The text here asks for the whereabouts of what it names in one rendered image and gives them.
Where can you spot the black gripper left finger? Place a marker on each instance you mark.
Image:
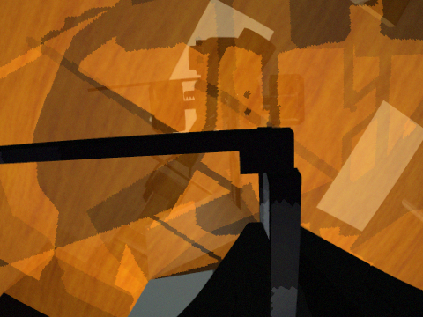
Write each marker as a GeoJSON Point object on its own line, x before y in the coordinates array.
{"type": "Point", "coordinates": [241, 284]}

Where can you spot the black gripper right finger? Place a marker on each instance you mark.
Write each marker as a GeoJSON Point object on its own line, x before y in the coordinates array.
{"type": "Point", "coordinates": [333, 283]}

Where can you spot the black glasses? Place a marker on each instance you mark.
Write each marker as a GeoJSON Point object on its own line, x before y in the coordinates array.
{"type": "Point", "coordinates": [268, 151]}

